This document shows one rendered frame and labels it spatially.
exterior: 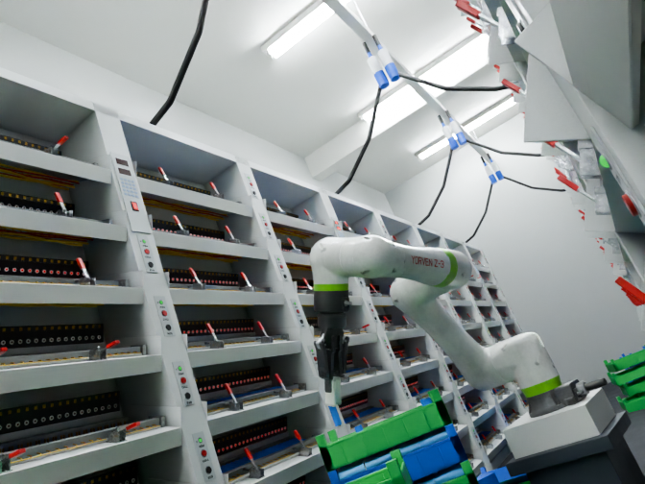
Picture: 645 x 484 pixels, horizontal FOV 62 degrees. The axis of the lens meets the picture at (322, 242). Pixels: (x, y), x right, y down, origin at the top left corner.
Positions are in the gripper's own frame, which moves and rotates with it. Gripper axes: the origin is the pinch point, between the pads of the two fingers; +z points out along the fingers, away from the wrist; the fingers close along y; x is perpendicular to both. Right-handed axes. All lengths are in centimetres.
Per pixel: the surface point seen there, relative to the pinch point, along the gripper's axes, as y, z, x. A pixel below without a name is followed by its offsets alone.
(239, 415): -0.8, 10.7, 33.7
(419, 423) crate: -4.6, 3.0, -27.0
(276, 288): 45, -25, 59
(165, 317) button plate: -19, -19, 44
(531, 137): -70, -41, -71
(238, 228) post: 45, -50, 80
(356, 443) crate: -12.0, 7.6, -14.9
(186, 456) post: -24.1, 15.3, 28.9
